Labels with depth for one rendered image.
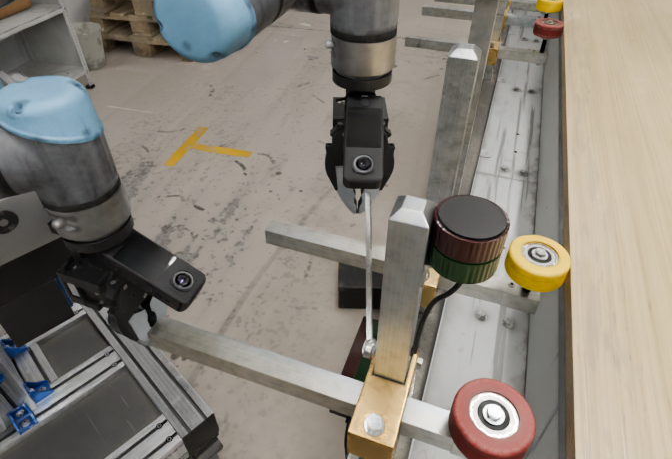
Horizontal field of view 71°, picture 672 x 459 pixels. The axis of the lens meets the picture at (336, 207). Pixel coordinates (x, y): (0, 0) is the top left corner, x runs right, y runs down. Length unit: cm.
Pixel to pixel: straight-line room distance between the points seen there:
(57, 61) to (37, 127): 319
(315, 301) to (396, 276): 133
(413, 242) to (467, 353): 53
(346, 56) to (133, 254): 32
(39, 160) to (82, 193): 5
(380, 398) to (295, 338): 113
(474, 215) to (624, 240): 41
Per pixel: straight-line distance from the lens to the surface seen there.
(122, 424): 138
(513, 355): 94
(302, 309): 174
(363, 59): 54
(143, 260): 56
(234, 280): 187
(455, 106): 61
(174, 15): 44
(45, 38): 362
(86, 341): 157
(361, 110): 56
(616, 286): 71
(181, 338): 64
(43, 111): 47
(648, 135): 108
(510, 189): 130
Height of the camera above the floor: 136
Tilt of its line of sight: 39 degrees down
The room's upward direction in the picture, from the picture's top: straight up
